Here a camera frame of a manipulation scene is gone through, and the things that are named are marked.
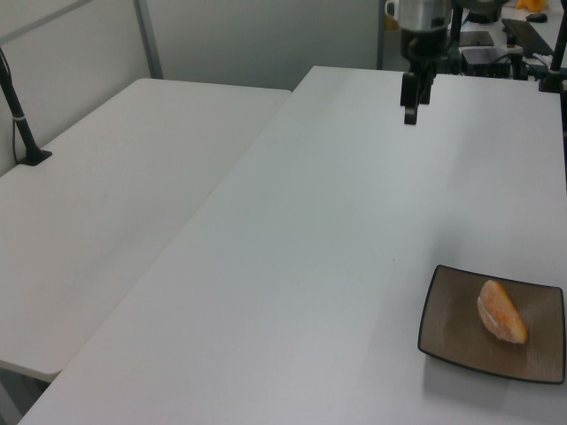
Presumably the orange sugared bread piece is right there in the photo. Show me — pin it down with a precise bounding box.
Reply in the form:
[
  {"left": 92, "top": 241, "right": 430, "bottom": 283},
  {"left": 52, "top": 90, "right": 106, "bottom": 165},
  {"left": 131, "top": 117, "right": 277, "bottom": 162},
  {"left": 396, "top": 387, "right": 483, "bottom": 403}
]
[{"left": 476, "top": 279, "right": 530, "bottom": 345}]

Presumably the black keyboard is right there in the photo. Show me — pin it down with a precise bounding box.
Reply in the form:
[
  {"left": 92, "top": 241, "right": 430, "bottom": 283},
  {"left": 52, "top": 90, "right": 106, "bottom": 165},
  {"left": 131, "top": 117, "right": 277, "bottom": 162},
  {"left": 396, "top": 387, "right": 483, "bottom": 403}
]
[{"left": 501, "top": 18, "right": 555, "bottom": 57}]

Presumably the black camera pole with base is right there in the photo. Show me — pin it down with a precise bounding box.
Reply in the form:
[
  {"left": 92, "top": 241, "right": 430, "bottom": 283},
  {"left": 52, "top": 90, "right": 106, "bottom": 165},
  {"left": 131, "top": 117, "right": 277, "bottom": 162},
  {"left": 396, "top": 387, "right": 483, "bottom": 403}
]
[{"left": 0, "top": 46, "right": 53, "bottom": 167}]

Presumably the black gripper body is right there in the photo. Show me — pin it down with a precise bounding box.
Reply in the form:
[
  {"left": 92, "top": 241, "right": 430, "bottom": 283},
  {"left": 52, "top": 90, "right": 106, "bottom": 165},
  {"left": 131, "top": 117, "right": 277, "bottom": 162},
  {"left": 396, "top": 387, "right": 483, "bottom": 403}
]
[{"left": 400, "top": 25, "right": 449, "bottom": 77}]

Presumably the silver electronics box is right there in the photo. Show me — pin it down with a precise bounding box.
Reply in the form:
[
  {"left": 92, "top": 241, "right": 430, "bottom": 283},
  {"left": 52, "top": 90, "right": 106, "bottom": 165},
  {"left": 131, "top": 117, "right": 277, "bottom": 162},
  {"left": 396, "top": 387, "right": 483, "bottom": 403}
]
[{"left": 460, "top": 46, "right": 524, "bottom": 79}]

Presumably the black clamp stand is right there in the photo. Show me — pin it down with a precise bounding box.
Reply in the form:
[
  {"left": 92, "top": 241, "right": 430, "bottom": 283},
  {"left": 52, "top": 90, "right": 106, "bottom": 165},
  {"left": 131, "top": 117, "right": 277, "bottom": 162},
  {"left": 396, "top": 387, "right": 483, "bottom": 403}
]
[{"left": 538, "top": 0, "right": 567, "bottom": 94}]

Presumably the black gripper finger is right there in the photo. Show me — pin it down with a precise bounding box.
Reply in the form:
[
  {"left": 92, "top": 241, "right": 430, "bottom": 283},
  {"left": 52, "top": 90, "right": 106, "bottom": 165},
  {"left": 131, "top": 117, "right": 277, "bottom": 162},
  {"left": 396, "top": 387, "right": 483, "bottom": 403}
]
[
  {"left": 417, "top": 73, "right": 438, "bottom": 105},
  {"left": 400, "top": 72, "right": 421, "bottom": 127}
]

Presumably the brown square ceramic plate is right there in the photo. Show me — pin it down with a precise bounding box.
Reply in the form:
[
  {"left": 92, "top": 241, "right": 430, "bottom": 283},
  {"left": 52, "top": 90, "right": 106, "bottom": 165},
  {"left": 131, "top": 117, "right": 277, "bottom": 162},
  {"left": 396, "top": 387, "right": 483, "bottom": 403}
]
[{"left": 416, "top": 264, "right": 566, "bottom": 385}]

